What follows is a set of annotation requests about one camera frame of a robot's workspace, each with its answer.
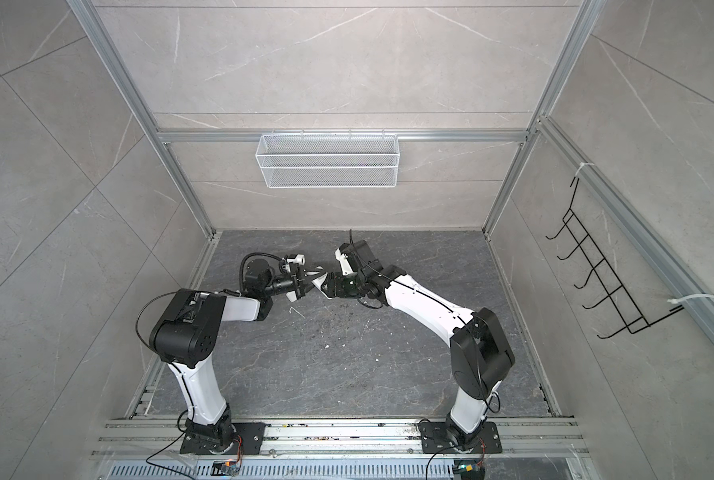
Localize white remote control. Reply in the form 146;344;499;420
307;271;328;294

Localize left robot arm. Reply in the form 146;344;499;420
148;252;309;451

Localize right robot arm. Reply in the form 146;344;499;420
314;240;515;450

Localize left green circuit board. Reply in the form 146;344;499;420
210;460;241;477

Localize green circuit board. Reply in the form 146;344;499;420
452;460;486;480
210;460;241;477

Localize right green circuit board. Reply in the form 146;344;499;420
452;460;486;480

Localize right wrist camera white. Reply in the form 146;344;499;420
335;249;354;276

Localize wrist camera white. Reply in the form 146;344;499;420
285;254;306;266
335;249;354;276

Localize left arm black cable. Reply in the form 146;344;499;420
238;251;283;283

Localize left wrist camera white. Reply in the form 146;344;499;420
285;254;306;266

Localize white wire mesh basket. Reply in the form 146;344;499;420
255;133;401;189

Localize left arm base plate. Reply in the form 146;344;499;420
179;420;266;455

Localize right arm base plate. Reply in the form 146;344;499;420
416;419;503;454

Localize aluminium mounting rail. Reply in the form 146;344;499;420
89;417;590;459

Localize black wire hook rack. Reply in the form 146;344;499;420
545;178;685;340

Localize white cable tie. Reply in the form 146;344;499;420
667;293;714;305

